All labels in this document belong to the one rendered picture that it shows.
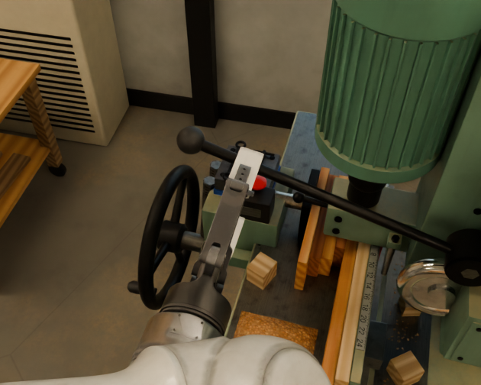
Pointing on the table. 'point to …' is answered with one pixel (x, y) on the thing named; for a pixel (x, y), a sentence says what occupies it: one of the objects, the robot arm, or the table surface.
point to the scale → (367, 299)
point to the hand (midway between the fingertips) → (240, 192)
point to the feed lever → (461, 247)
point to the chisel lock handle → (308, 199)
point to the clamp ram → (300, 203)
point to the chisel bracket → (355, 228)
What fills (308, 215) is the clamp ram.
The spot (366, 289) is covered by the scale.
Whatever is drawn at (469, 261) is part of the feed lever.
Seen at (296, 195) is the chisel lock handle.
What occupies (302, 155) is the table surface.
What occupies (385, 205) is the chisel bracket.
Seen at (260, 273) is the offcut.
